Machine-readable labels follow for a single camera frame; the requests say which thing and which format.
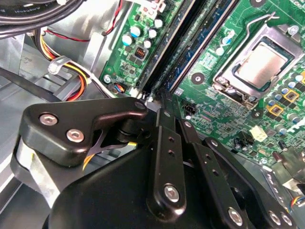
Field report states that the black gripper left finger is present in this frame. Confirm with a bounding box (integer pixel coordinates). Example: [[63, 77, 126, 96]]
[[10, 88, 187, 220]]

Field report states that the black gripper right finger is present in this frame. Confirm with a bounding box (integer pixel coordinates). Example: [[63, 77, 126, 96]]
[[178, 119, 297, 229]]

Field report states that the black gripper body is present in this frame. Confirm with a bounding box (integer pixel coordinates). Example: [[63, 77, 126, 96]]
[[41, 144, 223, 229]]

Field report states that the blue RAM stick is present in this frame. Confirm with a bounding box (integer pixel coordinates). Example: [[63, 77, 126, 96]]
[[156, 0, 238, 93]]

